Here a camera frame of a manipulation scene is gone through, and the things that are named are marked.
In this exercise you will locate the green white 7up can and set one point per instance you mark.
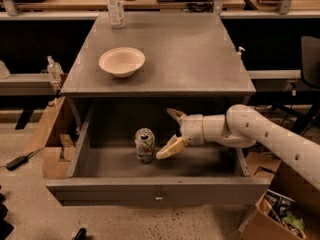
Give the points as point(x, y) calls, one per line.
point(145, 145)

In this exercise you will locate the white ceramic bowl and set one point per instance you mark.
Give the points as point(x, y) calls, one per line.
point(122, 62)

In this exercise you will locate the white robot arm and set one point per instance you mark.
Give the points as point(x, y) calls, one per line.
point(241, 127)

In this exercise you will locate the brown cardboard box left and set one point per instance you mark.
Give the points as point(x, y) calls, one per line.
point(56, 120)

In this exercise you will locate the black office chair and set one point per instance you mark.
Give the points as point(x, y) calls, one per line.
point(310, 75)

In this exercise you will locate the small clear sanitizer bottle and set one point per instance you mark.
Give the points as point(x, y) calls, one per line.
point(54, 69)

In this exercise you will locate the small white pump bottle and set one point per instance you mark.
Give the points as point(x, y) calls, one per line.
point(241, 51)

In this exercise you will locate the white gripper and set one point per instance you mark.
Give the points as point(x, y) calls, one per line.
point(192, 129)

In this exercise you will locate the clear plastic water bottle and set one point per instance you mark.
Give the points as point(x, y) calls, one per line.
point(116, 13)

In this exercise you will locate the grey cabinet counter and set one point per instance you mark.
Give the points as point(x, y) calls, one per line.
point(187, 54)

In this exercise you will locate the grey open top drawer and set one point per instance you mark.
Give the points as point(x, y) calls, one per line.
point(105, 170)

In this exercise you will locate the black power adapter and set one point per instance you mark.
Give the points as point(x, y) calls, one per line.
point(15, 163)

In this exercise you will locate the cardboard box with magazines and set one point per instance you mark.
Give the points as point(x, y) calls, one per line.
point(288, 210)

